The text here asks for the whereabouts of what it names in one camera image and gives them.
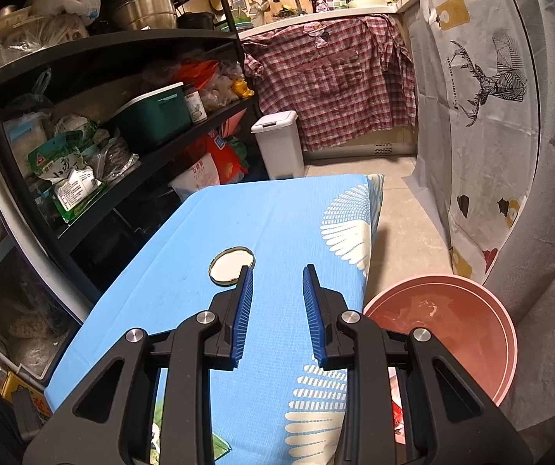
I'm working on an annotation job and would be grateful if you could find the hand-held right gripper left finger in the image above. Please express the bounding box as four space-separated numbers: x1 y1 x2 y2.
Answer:
22 265 255 465

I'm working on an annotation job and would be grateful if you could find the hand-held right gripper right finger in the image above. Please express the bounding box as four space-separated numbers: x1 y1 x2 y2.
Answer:
303 265 535 465

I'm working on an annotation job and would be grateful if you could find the gold jar lid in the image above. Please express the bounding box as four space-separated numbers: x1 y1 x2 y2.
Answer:
208 247 256 286

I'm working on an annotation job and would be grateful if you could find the red plastic bag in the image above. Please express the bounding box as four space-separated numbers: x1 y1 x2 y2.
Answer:
392 387 408 445

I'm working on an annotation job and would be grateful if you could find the pink plastic basin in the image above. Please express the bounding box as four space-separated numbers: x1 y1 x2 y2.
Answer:
362 274 519 408

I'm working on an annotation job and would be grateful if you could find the blue printed tablecloth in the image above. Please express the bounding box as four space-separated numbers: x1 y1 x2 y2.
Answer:
45 173 386 465

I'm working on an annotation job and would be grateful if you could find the orange and white sack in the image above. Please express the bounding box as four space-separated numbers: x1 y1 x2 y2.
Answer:
168 131 249 202

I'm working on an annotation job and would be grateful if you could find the white pedal bin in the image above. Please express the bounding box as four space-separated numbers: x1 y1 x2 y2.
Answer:
251 110 306 181

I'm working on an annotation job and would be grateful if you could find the green and white food packet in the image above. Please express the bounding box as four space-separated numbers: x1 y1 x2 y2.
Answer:
52 169 104 224

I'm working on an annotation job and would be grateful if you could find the clear bag of dried food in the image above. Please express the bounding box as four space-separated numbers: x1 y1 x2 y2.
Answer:
86 136 140 182

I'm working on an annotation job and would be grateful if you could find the green storage box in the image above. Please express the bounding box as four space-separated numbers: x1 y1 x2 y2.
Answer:
112 82 193 148

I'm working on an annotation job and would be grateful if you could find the clear plastic storage box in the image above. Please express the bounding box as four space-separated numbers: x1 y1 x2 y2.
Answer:
0 232 84 379

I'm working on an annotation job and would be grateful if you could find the deer print curtain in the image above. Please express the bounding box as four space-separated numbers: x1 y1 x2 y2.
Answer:
401 0 542 286

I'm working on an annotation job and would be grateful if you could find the yellow and red box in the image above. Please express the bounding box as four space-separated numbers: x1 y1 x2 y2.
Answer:
0 363 52 427

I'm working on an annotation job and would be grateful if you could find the red plaid shirt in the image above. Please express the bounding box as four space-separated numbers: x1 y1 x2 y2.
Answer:
242 14 418 152

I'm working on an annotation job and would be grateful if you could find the green printed food bag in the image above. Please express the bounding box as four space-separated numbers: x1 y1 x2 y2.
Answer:
28 128 99 180

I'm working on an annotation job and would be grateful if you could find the red snack bag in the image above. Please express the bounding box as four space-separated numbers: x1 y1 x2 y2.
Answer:
171 60 220 88

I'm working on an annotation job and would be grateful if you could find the grey cloth curtain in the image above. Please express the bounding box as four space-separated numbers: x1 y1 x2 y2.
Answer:
401 0 555 439

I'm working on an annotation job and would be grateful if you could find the white kitchen counter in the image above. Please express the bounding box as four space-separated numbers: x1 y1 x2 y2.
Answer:
239 0 433 40

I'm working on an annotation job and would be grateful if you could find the small black pot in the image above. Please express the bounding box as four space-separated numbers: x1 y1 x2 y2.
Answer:
178 10 217 30

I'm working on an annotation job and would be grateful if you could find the black shelf rack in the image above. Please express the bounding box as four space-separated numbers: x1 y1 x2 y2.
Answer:
0 0 268 320

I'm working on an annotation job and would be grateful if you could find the wooden cutting board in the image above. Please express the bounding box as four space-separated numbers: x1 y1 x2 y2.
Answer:
270 0 314 15

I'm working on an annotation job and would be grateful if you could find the stainless steel pot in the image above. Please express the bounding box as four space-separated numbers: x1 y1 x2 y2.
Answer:
107 0 178 31

